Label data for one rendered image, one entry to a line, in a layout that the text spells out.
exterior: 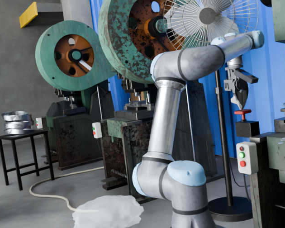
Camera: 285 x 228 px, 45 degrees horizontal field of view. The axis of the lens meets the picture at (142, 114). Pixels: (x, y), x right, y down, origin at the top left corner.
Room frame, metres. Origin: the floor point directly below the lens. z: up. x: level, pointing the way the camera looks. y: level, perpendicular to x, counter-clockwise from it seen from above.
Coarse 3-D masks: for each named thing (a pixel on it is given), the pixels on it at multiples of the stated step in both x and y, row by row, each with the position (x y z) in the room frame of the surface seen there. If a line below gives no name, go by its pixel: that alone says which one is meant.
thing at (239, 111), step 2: (238, 110) 1.64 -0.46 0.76; (240, 110) 1.63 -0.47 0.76; (242, 110) 1.62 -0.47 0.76; (244, 110) 1.62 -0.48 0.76; (246, 110) 1.62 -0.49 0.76; (248, 110) 1.62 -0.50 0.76; (250, 110) 1.63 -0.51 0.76; (234, 112) 1.65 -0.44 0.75; (236, 112) 1.63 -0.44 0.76; (238, 112) 1.62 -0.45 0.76; (240, 112) 1.61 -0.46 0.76; (242, 112) 1.61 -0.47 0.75; (244, 112) 1.61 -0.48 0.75; (246, 112) 1.61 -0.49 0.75; (248, 112) 1.62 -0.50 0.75; (250, 112) 1.63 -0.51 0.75; (242, 114) 1.64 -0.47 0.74; (244, 114) 1.64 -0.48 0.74; (242, 116) 1.64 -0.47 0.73; (244, 116) 1.64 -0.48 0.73; (242, 118) 1.64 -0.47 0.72; (244, 118) 1.64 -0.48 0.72
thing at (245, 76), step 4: (236, 72) 1.64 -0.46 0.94; (240, 72) 1.62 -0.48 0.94; (244, 72) 1.62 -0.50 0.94; (240, 76) 1.62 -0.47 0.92; (244, 76) 1.59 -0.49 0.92; (248, 76) 1.58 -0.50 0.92; (252, 76) 1.57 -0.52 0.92; (244, 80) 1.60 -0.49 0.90; (248, 80) 1.58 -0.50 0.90; (252, 80) 1.56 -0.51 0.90; (256, 80) 1.57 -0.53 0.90
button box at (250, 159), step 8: (240, 144) 1.51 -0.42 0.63; (248, 144) 1.49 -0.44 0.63; (248, 152) 1.48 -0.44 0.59; (256, 152) 1.50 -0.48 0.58; (240, 160) 1.52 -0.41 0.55; (248, 160) 1.48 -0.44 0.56; (256, 160) 1.49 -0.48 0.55; (240, 168) 1.53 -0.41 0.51; (248, 168) 1.48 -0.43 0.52; (256, 168) 1.49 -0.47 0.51; (248, 200) 1.56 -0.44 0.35
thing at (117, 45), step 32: (128, 0) 2.51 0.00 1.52; (160, 0) 2.72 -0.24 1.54; (192, 0) 2.77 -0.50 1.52; (128, 32) 2.50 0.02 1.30; (160, 32) 2.56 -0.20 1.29; (128, 64) 2.48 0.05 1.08; (192, 96) 2.98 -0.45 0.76; (96, 128) 3.05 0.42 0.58; (128, 128) 2.68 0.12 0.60; (192, 128) 2.96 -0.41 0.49; (128, 160) 2.66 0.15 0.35; (192, 160) 2.95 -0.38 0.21
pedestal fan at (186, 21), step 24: (168, 0) 2.25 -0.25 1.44; (216, 0) 2.17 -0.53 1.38; (168, 24) 2.28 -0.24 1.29; (192, 24) 2.21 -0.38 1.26; (216, 24) 2.18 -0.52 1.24; (240, 24) 2.09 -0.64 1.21; (216, 72) 2.28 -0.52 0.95; (216, 96) 2.29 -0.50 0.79; (216, 216) 2.17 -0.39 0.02; (240, 216) 2.12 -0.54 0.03
